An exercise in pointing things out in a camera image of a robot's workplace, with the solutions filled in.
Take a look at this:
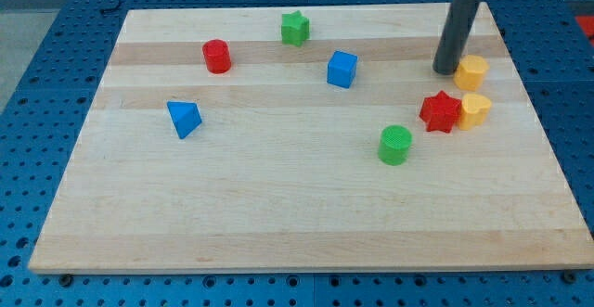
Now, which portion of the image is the yellow heart block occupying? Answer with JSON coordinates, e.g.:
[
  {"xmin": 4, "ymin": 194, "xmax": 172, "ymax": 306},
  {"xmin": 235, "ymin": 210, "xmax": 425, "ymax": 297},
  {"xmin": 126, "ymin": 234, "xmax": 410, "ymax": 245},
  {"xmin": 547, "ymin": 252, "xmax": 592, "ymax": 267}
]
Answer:
[{"xmin": 458, "ymin": 94, "xmax": 492, "ymax": 131}]

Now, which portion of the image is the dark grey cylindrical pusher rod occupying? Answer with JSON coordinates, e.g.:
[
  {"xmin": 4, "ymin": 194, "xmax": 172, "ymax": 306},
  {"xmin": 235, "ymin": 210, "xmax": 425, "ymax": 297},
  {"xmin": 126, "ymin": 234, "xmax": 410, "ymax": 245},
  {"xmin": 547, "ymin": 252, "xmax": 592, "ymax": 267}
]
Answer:
[{"xmin": 433, "ymin": 0, "xmax": 481, "ymax": 75}]

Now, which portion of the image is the blue triangle block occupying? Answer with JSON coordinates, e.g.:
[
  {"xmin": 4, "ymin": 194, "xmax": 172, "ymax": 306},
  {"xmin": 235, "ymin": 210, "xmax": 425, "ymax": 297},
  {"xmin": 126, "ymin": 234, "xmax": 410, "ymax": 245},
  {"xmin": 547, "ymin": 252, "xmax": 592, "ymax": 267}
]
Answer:
[{"xmin": 166, "ymin": 101, "xmax": 202, "ymax": 139}]

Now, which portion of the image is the green cylinder block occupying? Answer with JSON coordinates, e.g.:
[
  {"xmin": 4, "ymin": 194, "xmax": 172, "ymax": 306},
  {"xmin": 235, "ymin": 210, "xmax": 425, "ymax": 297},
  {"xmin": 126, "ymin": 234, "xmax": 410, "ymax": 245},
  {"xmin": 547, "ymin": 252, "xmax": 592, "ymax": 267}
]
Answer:
[{"xmin": 378, "ymin": 125, "xmax": 413, "ymax": 166}]

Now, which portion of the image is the wooden board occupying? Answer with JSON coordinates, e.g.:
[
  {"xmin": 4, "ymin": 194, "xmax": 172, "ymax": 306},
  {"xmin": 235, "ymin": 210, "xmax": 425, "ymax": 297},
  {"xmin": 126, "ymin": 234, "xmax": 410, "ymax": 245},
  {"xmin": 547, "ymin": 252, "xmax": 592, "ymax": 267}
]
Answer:
[{"xmin": 29, "ymin": 3, "xmax": 593, "ymax": 275}]

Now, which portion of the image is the yellow hexagon block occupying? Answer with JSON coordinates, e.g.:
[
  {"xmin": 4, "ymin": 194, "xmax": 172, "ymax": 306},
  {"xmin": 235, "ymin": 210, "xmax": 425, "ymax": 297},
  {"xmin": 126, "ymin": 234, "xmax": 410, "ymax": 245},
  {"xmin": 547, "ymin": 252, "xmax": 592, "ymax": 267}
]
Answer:
[{"xmin": 453, "ymin": 55, "xmax": 490, "ymax": 91}]

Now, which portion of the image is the red star block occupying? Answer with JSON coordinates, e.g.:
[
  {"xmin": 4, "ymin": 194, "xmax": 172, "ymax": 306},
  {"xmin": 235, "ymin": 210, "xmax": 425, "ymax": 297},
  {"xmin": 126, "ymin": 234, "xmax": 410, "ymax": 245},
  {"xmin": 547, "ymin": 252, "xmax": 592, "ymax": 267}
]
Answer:
[{"xmin": 420, "ymin": 91, "xmax": 462, "ymax": 134}]

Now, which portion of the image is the red cylinder block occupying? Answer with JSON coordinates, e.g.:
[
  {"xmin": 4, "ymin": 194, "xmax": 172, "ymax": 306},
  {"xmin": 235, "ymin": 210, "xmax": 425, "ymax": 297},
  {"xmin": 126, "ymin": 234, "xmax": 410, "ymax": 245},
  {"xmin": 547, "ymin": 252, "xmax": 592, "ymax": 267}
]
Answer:
[{"xmin": 202, "ymin": 39, "xmax": 232, "ymax": 74}]

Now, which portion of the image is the blue cube block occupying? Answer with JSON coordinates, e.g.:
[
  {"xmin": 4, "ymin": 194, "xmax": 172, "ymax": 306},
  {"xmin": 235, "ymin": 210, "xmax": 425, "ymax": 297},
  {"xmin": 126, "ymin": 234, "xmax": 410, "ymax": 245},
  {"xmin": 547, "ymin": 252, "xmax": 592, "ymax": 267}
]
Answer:
[{"xmin": 327, "ymin": 50, "xmax": 358, "ymax": 89}]

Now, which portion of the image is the green star block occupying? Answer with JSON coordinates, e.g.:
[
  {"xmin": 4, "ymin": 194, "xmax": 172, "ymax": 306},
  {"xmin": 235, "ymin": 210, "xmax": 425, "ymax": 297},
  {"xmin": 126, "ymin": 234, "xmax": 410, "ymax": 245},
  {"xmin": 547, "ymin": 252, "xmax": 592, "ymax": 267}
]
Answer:
[{"xmin": 281, "ymin": 10, "xmax": 310, "ymax": 46}]

